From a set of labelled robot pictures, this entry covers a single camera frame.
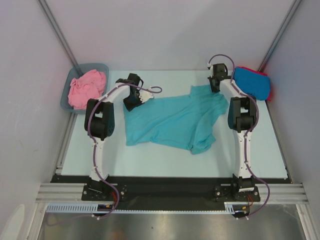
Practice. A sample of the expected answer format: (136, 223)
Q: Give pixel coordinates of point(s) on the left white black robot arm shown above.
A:
(100, 123)

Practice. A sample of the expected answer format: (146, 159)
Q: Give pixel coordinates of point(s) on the aluminium frame rail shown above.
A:
(72, 192)

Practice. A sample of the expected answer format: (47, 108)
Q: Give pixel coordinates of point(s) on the pink crumpled t shirt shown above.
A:
(89, 86)

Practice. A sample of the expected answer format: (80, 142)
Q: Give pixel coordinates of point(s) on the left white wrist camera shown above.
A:
(145, 95)

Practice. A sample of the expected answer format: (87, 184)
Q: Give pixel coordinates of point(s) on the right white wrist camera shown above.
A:
(210, 68)

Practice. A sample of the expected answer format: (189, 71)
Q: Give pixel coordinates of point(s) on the teal t shirt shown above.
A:
(184, 122)

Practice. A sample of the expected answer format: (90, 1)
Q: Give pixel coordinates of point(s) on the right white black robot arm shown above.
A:
(241, 119)

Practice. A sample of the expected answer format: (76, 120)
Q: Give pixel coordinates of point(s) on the grey slotted cable duct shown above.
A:
(97, 208)

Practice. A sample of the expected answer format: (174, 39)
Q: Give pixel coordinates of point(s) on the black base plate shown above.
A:
(168, 193)

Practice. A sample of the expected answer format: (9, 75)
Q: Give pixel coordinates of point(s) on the grey plastic basket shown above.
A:
(76, 72)

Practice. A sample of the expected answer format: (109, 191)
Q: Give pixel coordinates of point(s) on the left corner aluminium post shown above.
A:
(44, 6)

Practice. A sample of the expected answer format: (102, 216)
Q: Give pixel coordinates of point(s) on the blue folded t shirt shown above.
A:
(252, 83)

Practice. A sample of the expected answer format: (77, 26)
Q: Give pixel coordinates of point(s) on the corner aluminium post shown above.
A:
(44, 6)
(289, 16)

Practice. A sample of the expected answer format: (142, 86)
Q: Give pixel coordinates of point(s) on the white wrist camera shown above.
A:
(145, 95)
(210, 68)

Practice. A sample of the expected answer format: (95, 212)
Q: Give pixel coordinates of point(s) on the right corner aluminium post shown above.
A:
(289, 16)

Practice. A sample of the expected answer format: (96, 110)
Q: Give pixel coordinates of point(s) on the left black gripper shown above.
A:
(130, 107)

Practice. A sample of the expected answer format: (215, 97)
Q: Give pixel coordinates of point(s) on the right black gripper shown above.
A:
(215, 85)

